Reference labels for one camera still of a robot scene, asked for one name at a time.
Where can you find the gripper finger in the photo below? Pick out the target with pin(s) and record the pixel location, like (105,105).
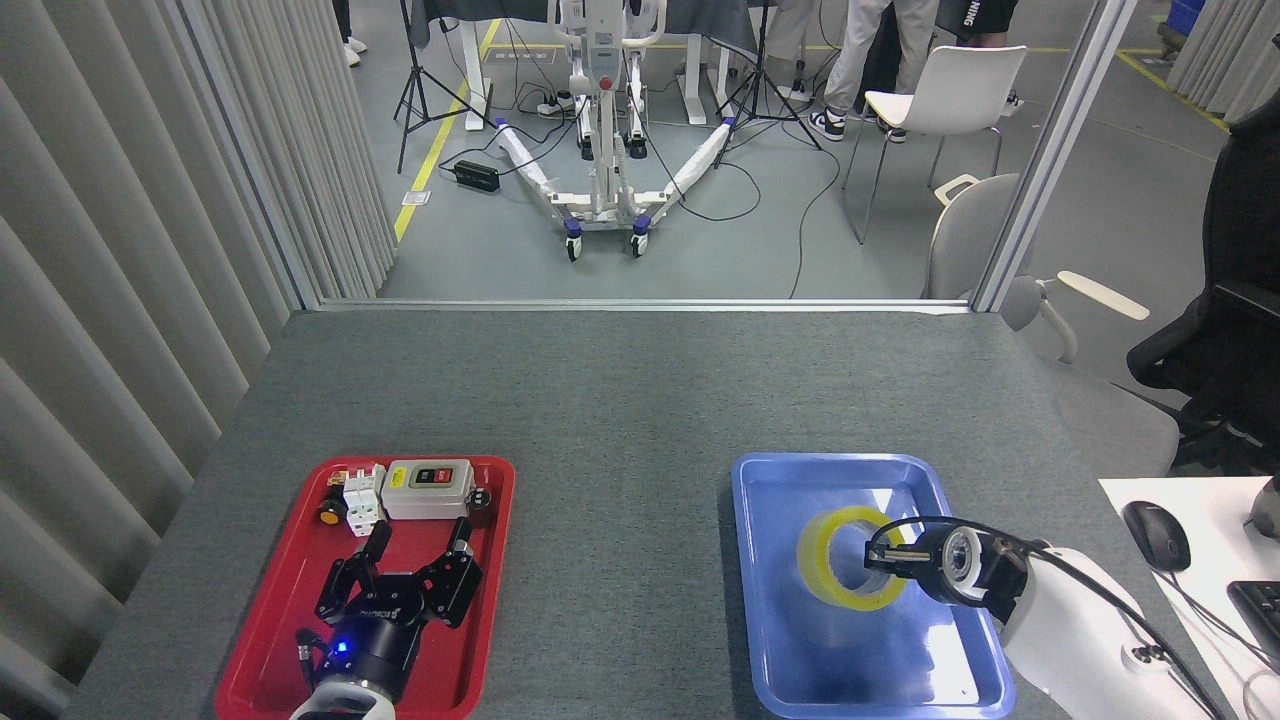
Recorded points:
(455,590)
(345,585)
(885,560)

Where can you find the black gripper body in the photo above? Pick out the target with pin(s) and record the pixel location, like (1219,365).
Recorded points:
(375,640)
(918,570)

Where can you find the yellow tape roll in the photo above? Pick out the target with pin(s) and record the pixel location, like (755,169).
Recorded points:
(815,560)

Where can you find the yellow push button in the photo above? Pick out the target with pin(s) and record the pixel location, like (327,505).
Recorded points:
(329,512)

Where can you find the white circuit breaker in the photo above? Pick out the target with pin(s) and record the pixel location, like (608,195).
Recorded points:
(365,506)

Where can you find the red plastic tray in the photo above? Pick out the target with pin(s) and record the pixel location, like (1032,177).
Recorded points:
(270,620)

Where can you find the blue plastic tray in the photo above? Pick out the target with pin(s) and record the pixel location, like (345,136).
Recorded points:
(780,620)

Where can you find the black computer mouse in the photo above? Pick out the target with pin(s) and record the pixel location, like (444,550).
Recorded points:
(1157,535)

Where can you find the white desk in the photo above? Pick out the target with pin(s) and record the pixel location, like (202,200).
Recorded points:
(1215,540)

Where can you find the grey armchair with cream armrests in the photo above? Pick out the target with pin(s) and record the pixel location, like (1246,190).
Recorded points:
(965,240)

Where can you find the black keyboard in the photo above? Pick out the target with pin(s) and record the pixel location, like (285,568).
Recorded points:
(1262,615)

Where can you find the grey rounded object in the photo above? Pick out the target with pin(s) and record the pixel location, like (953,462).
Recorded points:
(1268,510)

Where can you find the grey vertical blinds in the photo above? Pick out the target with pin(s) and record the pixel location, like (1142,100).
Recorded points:
(1225,60)
(100,300)

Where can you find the black power box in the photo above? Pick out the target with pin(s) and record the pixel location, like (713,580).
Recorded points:
(476,177)

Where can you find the white wheeled stand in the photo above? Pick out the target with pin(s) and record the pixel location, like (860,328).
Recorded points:
(600,190)

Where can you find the black office chair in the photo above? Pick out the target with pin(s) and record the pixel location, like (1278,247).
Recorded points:
(1240,250)

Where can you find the white plastic chair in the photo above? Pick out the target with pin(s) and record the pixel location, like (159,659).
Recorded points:
(950,90)

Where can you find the black tripod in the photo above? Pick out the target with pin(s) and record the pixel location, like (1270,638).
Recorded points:
(762,80)
(408,90)

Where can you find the person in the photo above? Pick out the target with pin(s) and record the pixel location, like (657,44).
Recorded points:
(860,50)
(790,30)
(345,25)
(985,20)

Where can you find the blue bin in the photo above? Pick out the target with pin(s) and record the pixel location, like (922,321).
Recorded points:
(1185,20)

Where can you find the black round knob switch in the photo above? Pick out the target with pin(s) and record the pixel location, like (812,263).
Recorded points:
(481,505)

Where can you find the grey push button switch box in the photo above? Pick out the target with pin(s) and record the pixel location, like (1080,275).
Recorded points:
(427,496)

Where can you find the silver table rail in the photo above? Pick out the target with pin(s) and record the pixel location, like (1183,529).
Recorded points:
(640,305)

